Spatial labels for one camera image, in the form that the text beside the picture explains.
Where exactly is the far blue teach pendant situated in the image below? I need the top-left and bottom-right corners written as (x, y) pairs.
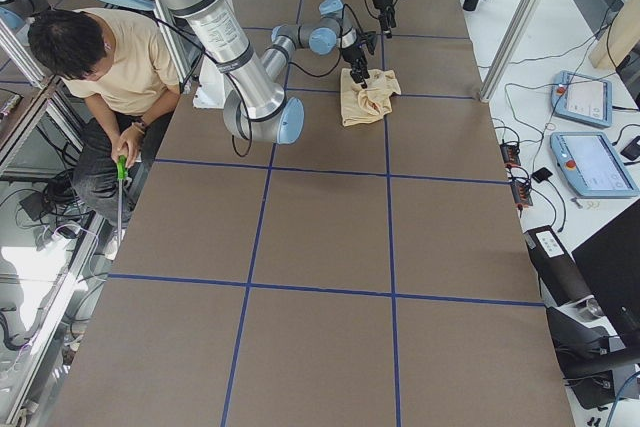
top-left (551, 70), bottom-right (613, 128)

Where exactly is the near blue teach pendant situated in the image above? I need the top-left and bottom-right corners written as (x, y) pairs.
top-left (550, 132), bottom-right (639, 199)

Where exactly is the green-handled tool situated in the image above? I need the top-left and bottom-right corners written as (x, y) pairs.
top-left (116, 155), bottom-right (128, 247)

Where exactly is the aluminium frame post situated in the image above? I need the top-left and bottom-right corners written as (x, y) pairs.
top-left (478, 0), bottom-right (541, 103)

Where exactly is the black box device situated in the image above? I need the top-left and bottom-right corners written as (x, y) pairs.
top-left (523, 226), bottom-right (593, 306)

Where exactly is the beige long-sleeve graphic shirt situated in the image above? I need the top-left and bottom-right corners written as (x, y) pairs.
top-left (340, 68), bottom-right (401, 127)

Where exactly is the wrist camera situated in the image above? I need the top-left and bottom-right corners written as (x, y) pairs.
top-left (358, 31), bottom-right (378, 56)

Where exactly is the blue teach pendant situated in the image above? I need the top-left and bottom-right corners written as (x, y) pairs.
top-left (551, 70), bottom-right (613, 128)
top-left (550, 132), bottom-right (639, 199)

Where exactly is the black monitor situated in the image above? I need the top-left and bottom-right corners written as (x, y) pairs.
top-left (572, 202), bottom-right (639, 346)

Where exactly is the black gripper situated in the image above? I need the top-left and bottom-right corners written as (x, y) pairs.
top-left (372, 0), bottom-right (396, 39)
top-left (341, 44), bottom-right (369, 88)

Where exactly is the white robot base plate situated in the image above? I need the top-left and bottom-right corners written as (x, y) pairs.
top-left (193, 57), bottom-right (229, 109)

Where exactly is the brown table mat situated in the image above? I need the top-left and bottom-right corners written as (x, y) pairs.
top-left (50, 0), bottom-right (573, 426)

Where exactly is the seated person in beige shirt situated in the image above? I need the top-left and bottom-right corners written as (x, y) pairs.
top-left (28, 8), bottom-right (180, 259)

